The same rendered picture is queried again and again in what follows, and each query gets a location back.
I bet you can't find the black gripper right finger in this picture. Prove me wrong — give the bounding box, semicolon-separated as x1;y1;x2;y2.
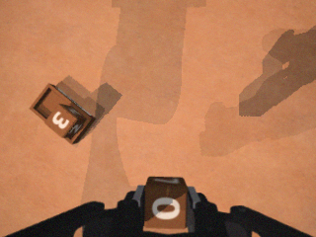
187;187;313;237

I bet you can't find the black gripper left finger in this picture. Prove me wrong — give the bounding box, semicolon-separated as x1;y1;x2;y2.
4;185;145;237

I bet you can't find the brown digit cube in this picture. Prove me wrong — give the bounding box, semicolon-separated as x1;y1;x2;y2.
44;104;86;138
144;176;188;229

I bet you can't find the brown rectangular tray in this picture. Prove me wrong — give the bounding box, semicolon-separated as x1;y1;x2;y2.
30;84;95;144

